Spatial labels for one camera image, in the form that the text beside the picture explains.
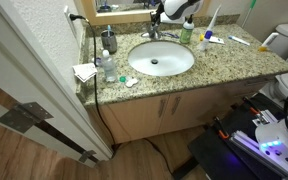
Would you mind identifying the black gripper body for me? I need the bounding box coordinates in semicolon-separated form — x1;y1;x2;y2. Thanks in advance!
155;1;167;16

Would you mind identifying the chrome sink faucet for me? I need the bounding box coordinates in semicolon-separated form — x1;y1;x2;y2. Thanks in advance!
141;21;172;41

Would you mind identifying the green soap pump bottle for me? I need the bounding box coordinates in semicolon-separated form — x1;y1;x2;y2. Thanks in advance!
179;13;195;45

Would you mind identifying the wood framed mirror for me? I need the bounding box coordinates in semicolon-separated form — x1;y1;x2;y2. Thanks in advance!
81;0;212;26

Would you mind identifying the white oval sink basin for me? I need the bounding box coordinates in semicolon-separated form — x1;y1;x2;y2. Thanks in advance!
127;40;196;77

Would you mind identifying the steel cup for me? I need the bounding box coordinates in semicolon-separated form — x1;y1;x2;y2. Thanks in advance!
100;29;118;54

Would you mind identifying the flat white yellow-capped tube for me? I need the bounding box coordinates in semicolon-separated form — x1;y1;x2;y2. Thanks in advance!
198;33;225;45

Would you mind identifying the clear plastic water bottle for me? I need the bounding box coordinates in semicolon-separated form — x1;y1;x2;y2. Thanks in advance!
101;49;118;83

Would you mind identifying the green white lens case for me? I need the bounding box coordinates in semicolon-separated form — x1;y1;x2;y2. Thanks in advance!
118;75;139;89

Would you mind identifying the purple toothpaste tube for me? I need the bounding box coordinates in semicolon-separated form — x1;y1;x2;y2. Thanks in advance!
92;57;104;67

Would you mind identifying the white blue-capped tube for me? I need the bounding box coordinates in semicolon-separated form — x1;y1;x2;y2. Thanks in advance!
228;35;251;47

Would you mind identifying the folded white paper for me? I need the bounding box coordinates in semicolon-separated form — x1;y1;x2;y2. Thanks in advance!
72;62;98;83

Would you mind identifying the wooden vanity cabinet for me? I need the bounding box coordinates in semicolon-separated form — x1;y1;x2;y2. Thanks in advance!
75;74;275;146

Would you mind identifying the white sunscreen tube yellow cap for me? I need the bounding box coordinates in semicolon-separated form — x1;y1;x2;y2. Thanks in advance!
258;32;280;53

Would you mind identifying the orange black clamp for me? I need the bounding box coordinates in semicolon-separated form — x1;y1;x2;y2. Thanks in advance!
213;116;230;140
242;96;262;116

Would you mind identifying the white door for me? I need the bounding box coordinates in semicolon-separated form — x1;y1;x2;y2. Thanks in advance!
0;0;114;168

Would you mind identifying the white toilet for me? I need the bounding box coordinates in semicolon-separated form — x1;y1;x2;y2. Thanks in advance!
260;22;288;114

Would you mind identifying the black robot cart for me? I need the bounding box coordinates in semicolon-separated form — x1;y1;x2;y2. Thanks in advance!
187;92;288;180

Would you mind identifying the small metal door hinge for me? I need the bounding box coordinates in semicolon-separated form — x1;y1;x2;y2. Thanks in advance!
78;149;98;164

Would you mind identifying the large metal door hinge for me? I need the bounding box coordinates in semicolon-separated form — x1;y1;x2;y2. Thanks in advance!
0;101;54;134

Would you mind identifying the white wall outlet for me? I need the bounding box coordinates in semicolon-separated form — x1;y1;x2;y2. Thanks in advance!
63;5;78;38

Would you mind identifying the metal cabinet door handle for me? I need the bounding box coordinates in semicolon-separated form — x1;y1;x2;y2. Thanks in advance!
171;96;182;116
157;97;168;118

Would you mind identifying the black power cable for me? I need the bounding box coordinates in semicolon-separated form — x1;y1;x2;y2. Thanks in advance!
69;13;177;176

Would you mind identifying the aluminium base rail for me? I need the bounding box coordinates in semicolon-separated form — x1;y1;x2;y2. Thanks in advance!
229;129;288;180

